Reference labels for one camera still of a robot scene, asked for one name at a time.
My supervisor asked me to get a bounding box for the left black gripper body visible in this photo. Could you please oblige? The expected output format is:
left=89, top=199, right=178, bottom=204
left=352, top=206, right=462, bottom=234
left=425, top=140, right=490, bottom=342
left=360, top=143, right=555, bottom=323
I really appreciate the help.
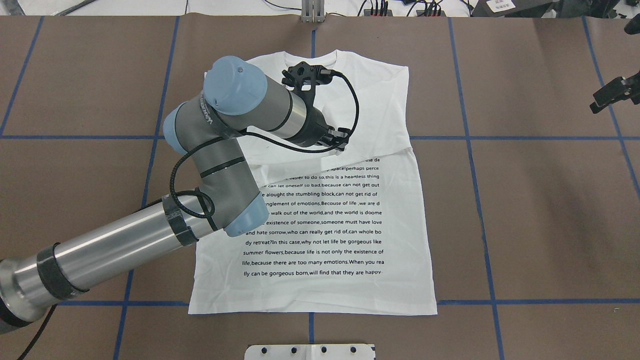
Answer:
left=305, top=112, right=351, bottom=152

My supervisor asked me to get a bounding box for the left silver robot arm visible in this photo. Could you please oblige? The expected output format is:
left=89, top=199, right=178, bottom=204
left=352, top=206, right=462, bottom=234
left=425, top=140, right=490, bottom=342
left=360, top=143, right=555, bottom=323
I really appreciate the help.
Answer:
left=1, top=55, right=355, bottom=334

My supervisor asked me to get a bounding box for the white long-sleeve printed shirt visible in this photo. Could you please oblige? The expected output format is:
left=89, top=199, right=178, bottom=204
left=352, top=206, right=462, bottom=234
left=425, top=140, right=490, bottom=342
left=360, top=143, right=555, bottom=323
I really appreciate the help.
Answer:
left=189, top=50, right=438, bottom=316

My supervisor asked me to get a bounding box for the aluminium frame post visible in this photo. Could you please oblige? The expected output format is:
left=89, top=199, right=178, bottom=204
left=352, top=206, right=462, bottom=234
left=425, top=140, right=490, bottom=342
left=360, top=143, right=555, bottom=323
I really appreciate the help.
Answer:
left=301, top=0, right=326, bottom=23

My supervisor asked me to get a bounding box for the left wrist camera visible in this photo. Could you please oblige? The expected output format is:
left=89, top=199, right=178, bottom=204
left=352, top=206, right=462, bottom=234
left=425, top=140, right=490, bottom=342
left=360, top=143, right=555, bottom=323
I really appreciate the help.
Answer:
left=281, top=61, right=334, bottom=98

